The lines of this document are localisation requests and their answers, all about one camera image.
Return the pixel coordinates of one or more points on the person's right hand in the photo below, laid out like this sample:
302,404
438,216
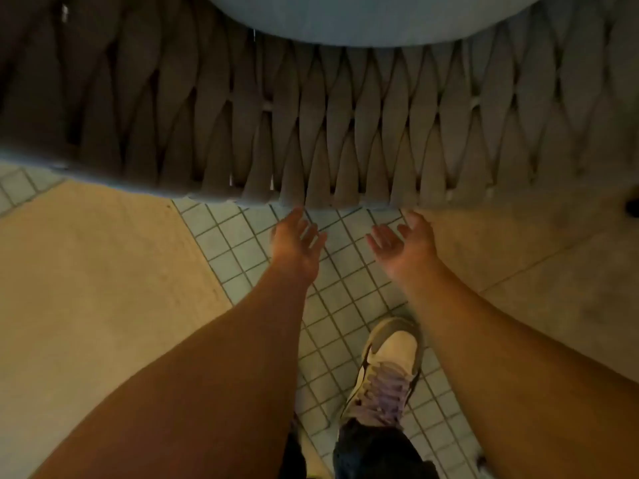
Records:
412,254

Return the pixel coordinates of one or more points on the person's left hand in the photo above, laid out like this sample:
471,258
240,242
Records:
294,254

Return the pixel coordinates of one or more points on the grey woven chair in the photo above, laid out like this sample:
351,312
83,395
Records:
349,134

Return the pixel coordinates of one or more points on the person's right forearm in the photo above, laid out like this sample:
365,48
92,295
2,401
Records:
524,394

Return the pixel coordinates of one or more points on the person's left forearm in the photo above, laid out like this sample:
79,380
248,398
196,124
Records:
199,394

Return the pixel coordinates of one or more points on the person's right shoe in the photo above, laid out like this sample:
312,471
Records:
389,359

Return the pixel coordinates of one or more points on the person's left leg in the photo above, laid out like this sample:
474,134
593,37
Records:
295,458

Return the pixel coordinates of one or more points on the person's leg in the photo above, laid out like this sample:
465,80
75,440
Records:
379,458
295,458

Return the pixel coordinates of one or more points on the person's right leg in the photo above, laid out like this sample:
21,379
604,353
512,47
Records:
379,458

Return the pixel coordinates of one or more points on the beige seat cushion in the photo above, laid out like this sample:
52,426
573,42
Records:
374,19

